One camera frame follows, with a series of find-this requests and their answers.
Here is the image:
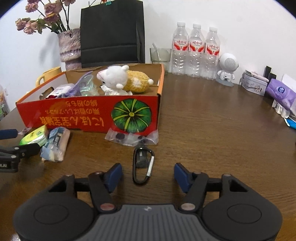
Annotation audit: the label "purple tissue pack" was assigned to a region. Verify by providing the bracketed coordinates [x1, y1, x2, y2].
[266, 79, 296, 115]

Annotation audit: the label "purple ceramic vase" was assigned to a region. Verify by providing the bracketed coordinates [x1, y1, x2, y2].
[58, 28, 82, 71]

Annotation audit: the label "white orange plush toy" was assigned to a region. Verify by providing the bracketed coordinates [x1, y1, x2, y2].
[96, 65, 154, 95]

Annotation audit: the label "black paper bag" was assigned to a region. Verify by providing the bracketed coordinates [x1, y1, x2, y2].
[80, 0, 145, 68]

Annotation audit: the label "red fabric rose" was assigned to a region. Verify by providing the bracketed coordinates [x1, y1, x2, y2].
[46, 91, 59, 99]

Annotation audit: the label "water bottle left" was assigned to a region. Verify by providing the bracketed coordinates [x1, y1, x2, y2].
[171, 22, 189, 75]

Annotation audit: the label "white paper ball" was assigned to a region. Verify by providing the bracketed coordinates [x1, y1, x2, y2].
[100, 85, 132, 96]

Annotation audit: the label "blue snack packet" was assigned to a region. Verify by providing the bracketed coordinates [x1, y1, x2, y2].
[40, 127, 70, 162]

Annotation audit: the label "grey tin box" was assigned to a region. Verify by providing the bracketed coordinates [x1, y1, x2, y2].
[239, 70, 269, 96]

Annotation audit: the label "water bottle middle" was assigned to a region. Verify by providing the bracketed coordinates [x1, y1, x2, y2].
[186, 24, 205, 77]

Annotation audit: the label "purple cloth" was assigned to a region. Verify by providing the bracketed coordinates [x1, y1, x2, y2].
[56, 83, 81, 98]

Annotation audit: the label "red cardboard box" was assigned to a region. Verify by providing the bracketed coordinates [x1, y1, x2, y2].
[16, 64, 165, 136]

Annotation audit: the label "glass cup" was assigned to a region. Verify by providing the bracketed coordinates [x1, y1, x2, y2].
[149, 43, 171, 73]

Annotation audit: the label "yellow mug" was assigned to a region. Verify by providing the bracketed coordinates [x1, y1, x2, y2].
[35, 67, 62, 87]

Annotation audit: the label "black carabiner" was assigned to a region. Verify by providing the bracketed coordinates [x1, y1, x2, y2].
[132, 146, 155, 186]

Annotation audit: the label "dried pink roses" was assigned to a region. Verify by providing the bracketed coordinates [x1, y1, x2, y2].
[15, 0, 76, 35]

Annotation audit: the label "iridescent fabric rose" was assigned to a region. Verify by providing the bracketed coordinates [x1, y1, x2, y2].
[74, 71, 99, 96]

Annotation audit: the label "water bottle right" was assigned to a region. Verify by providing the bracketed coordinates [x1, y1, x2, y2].
[201, 27, 221, 80]

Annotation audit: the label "white robot figurine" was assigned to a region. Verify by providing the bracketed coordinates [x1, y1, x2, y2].
[215, 53, 239, 87]

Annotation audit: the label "water bottle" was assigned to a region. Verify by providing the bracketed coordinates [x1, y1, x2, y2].
[171, 22, 189, 75]
[201, 27, 221, 80]
[186, 24, 205, 77]

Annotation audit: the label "plastic bag black parts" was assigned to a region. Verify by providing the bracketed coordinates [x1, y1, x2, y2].
[105, 128, 159, 147]

